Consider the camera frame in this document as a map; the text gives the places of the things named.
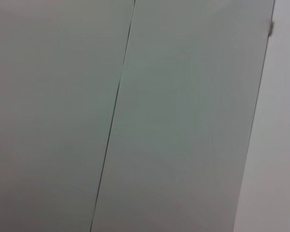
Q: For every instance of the small grey wall fixture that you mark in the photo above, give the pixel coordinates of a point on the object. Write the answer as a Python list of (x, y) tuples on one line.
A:
[(271, 27)]

